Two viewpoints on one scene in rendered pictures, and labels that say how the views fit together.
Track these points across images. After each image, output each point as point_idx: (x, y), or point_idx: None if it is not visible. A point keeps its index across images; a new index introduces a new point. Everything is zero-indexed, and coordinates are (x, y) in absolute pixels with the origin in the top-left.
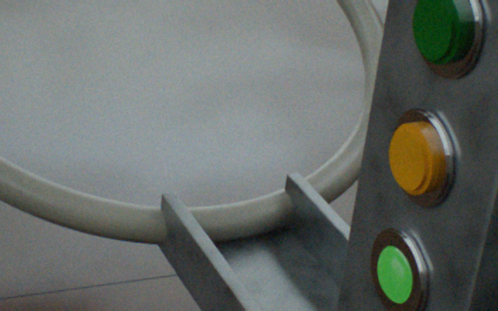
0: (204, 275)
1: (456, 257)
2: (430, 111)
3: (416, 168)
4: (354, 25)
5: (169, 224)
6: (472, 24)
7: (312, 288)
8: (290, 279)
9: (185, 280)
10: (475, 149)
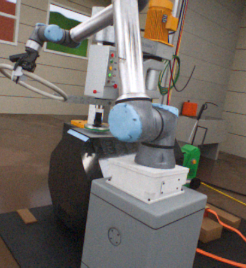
0: (72, 98)
1: (112, 72)
2: (110, 66)
3: (111, 68)
4: (20, 82)
5: None
6: (112, 61)
7: None
8: None
9: (67, 101)
10: (112, 66)
